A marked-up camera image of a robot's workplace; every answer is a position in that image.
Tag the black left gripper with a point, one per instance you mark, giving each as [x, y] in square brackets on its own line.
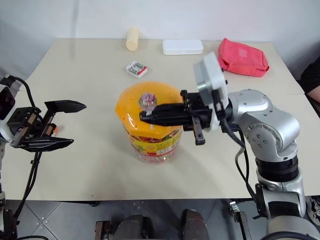
[25, 120]

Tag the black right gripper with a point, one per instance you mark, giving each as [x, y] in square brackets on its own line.
[197, 105]

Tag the pink lollipop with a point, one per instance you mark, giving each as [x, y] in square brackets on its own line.
[148, 100]

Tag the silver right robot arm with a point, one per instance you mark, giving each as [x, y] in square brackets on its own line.
[265, 120]

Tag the clear jar with yellow lid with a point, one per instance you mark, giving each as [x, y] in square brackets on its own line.
[140, 100]

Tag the battery pack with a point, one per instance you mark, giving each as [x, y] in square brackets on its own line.
[136, 69]

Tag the white rectangular box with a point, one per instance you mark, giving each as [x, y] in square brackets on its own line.
[182, 47]

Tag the cream cylinder roll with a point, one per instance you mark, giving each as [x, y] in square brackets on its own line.
[132, 40]

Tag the red fabric pouch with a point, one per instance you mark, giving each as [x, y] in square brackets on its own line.
[240, 57]

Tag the dark rounded shape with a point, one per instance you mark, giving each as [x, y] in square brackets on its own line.
[193, 225]
[133, 227]

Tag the person in black clothes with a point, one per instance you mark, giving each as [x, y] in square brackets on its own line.
[312, 80]

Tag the patterned shoe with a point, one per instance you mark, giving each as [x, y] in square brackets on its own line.
[313, 210]

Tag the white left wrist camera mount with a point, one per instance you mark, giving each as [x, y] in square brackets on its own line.
[6, 100]

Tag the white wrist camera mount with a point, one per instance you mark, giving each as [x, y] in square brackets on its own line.
[6, 100]
[212, 72]

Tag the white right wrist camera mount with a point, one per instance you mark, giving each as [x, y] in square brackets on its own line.
[212, 72]

